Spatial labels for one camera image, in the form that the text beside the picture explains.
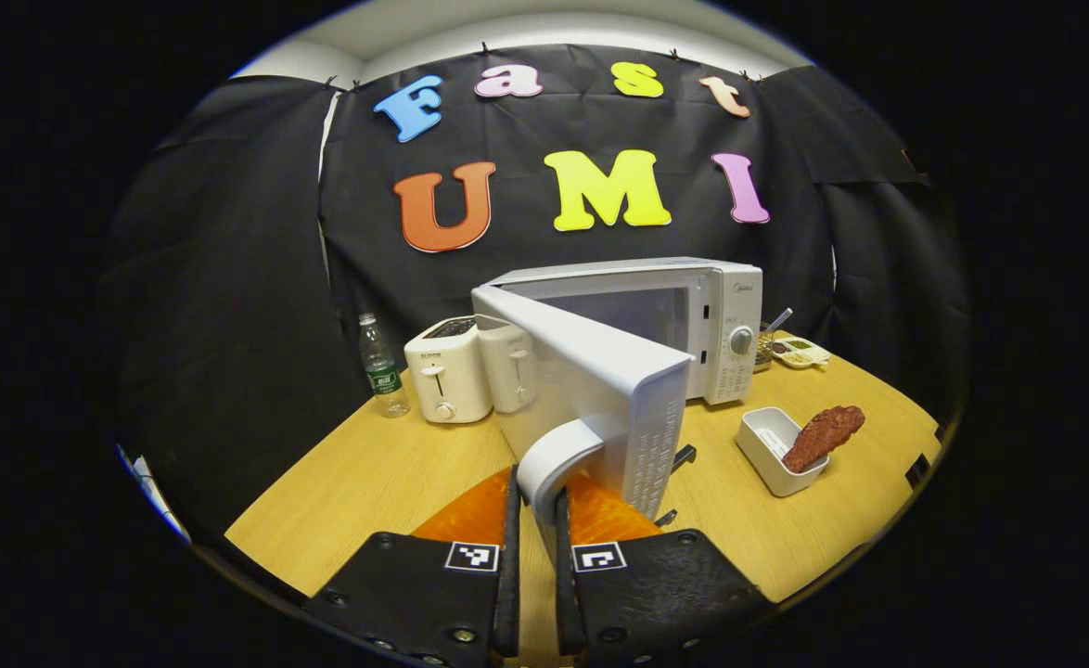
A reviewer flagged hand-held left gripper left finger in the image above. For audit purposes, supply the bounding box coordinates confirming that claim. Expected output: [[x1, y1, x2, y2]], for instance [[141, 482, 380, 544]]
[[303, 467, 522, 668]]

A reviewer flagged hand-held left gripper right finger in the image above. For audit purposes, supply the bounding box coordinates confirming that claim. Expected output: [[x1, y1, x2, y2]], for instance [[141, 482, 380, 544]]
[[554, 473, 773, 668]]

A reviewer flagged white microwave oven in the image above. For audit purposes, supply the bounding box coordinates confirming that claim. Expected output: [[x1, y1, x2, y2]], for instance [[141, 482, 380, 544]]
[[470, 257, 764, 562]]

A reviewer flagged brown fried meat piece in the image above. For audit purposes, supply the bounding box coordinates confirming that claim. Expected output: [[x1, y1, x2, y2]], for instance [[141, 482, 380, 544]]
[[781, 405, 866, 474]]

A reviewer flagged white toaster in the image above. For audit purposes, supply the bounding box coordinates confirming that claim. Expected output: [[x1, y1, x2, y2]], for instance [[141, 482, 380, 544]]
[[404, 316, 493, 425]]

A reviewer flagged white rectangular dish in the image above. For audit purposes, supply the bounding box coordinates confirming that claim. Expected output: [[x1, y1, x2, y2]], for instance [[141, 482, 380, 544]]
[[737, 406, 830, 497]]

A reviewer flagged clear plastic water bottle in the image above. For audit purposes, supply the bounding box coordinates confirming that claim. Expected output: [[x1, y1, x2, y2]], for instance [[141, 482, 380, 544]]
[[359, 313, 411, 418]]

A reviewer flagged black backdrop cloth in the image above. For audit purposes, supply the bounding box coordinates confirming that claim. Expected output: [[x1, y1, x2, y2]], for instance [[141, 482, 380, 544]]
[[99, 42, 972, 544]]

